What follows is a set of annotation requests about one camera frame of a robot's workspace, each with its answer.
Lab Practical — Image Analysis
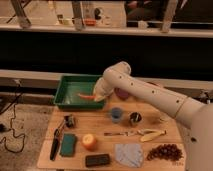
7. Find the green sponge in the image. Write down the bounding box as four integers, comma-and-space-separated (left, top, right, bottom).
60, 133, 77, 157

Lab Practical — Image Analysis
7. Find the black cable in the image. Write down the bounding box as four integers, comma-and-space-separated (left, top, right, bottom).
0, 79, 27, 154

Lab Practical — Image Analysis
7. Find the orange apple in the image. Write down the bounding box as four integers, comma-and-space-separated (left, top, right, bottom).
82, 134, 97, 150

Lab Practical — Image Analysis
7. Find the yellow banana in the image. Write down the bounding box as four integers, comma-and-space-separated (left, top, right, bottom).
139, 130, 166, 142

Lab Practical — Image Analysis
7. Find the green plastic tray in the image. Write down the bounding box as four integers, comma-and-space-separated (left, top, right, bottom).
54, 75, 105, 110

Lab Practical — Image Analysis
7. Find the black handled knife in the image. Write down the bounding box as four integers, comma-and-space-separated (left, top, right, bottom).
50, 121, 65, 161

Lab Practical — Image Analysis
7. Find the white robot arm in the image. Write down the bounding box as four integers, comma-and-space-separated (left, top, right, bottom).
93, 61, 213, 171

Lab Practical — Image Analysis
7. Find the silver fork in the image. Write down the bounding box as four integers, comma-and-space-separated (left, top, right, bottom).
104, 131, 136, 136

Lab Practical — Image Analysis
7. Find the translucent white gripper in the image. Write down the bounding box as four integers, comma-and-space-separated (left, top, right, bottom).
93, 78, 110, 102

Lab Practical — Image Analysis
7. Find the dark metal can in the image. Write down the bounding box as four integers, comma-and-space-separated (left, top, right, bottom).
129, 112, 142, 127

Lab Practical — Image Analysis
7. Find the small black binder clip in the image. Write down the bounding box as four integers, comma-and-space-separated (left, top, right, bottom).
64, 115, 75, 128

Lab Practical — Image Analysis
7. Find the blue cup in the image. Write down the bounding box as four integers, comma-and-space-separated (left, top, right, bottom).
110, 107, 123, 123

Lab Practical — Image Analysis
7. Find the bunch of dark grapes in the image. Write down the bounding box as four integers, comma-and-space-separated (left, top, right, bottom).
147, 144, 182, 161

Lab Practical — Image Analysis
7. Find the purple bowl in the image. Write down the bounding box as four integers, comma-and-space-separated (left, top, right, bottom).
115, 88, 130, 100

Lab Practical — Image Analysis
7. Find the wooden board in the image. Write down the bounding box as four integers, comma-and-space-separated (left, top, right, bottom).
37, 95, 186, 171

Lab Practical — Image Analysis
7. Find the grey blue cloth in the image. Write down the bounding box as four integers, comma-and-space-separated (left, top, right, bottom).
115, 143, 144, 168

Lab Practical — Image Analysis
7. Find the black rectangular block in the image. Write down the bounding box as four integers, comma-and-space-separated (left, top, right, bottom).
85, 154, 110, 167

